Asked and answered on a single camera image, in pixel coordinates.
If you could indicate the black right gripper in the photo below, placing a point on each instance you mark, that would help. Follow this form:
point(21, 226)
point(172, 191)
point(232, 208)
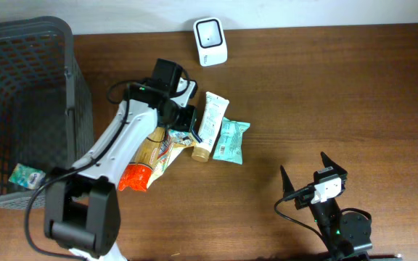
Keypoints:
point(306, 198)

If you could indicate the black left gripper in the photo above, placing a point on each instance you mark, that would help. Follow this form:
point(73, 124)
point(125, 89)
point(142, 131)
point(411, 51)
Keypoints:
point(188, 121)

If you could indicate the white cream tube gold cap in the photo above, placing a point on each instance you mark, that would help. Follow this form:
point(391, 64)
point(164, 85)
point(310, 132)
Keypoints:
point(210, 126)

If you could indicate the yellow wet wipes packet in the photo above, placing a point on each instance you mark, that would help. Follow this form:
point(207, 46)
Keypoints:
point(174, 144)

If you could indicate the teal snack packet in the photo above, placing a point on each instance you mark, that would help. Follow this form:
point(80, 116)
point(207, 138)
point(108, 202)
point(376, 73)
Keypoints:
point(229, 146)

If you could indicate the orange spaghetti packet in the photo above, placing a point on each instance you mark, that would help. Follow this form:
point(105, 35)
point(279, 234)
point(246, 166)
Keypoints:
point(138, 172)

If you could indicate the blue white tissue packet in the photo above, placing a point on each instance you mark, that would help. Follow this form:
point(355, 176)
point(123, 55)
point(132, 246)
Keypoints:
point(27, 177)

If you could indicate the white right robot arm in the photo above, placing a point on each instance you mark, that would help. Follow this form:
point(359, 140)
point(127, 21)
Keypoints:
point(344, 232)

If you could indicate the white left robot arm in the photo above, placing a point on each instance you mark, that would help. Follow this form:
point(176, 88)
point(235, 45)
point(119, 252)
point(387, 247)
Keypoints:
point(81, 205)

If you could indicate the white barcode scanner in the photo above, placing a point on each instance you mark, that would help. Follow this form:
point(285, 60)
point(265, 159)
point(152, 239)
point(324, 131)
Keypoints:
point(210, 40)

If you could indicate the grey plastic basket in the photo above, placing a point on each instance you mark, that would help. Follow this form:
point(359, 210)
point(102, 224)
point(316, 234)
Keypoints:
point(46, 116)

